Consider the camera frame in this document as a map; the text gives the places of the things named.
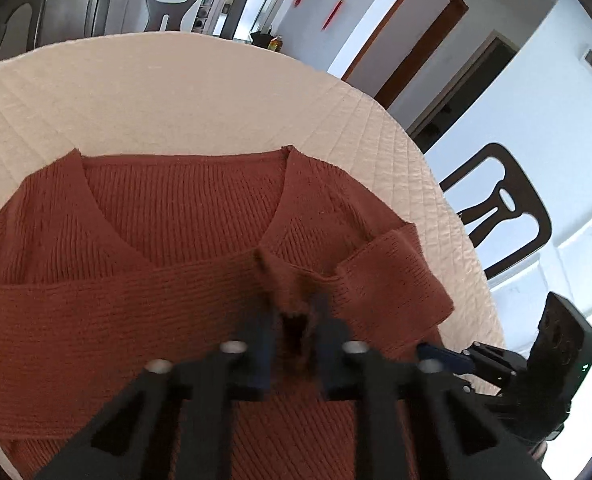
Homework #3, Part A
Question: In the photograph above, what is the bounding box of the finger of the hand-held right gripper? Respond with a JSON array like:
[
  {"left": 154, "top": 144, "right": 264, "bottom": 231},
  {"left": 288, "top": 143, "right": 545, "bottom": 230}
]
[{"left": 416, "top": 342, "right": 477, "bottom": 376}]

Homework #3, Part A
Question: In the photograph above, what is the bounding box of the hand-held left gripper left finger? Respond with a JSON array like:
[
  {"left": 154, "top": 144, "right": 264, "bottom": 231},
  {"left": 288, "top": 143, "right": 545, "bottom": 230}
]
[{"left": 36, "top": 305, "right": 281, "bottom": 480}]

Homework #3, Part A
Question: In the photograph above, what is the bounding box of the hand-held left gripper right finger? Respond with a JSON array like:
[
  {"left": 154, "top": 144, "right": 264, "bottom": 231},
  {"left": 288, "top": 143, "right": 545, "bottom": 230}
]
[{"left": 308, "top": 295, "right": 552, "bottom": 480}]

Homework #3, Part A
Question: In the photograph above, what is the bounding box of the rust red knitted sweater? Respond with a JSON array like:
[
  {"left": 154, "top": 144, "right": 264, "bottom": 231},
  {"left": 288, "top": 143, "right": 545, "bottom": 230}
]
[{"left": 0, "top": 145, "right": 457, "bottom": 480}]

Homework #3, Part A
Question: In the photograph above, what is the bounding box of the dark plastic chair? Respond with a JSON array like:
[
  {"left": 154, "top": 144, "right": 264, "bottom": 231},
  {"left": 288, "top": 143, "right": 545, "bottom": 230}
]
[
  {"left": 84, "top": 0, "right": 251, "bottom": 41},
  {"left": 438, "top": 142, "right": 554, "bottom": 281},
  {"left": 0, "top": 0, "right": 49, "bottom": 68}
]

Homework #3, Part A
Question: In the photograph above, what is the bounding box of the cream quilted table cover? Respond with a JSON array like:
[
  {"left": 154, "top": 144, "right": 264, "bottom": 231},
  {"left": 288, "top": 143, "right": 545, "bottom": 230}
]
[{"left": 0, "top": 31, "right": 507, "bottom": 480}]

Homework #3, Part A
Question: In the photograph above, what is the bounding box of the dark framed doorway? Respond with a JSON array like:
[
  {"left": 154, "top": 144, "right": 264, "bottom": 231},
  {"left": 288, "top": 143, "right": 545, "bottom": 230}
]
[{"left": 408, "top": 35, "right": 519, "bottom": 153}]

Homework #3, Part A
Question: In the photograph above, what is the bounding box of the brown framed door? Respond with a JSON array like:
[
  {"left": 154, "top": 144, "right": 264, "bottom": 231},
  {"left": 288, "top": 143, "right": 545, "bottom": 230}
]
[{"left": 343, "top": 0, "right": 469, "bottom": 108}]

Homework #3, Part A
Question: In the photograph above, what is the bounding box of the display shelf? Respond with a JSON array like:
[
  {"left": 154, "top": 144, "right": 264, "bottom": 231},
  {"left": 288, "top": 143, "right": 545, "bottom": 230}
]
[{"left": 191, "top": 0, "right": 237, "bottom": 38}]

